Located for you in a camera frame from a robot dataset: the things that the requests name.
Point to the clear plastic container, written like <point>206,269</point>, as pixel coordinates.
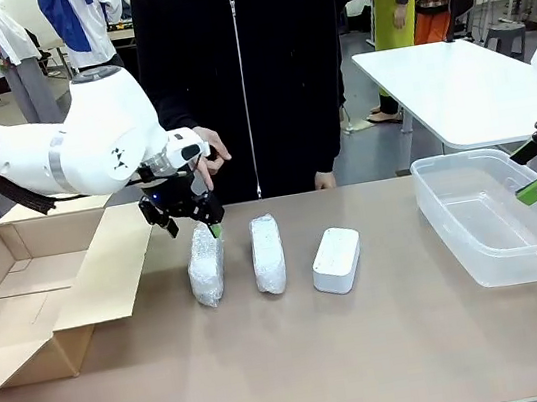
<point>480,230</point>

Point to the bubble-wrapped clock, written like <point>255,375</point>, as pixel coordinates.
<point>268,256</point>
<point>206,271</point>

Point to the grey plastic stool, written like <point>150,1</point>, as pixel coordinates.
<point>506,36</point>

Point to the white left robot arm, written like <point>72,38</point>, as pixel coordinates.
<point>99,115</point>

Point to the mannequin with grey trousers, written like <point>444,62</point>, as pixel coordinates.
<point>32,90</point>

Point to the background person yellow apron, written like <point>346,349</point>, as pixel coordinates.
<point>395,15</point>

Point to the open cardboard box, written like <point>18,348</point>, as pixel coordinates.
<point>99,287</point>

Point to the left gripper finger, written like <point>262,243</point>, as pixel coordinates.
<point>171,228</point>
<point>216,226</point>

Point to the person in black hoodie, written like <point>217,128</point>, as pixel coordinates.
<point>281,83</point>

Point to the white and blue jacket figure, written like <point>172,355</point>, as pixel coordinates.
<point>80,22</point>

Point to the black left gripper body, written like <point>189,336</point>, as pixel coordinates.
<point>171,195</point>

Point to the white side table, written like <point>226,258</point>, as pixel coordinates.
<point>459,91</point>

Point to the person's left hand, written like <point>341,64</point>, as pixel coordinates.
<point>325,180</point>

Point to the person's right hand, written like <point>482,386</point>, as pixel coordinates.
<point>213,143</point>

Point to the white unwrapped clock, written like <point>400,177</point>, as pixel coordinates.
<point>336,261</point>

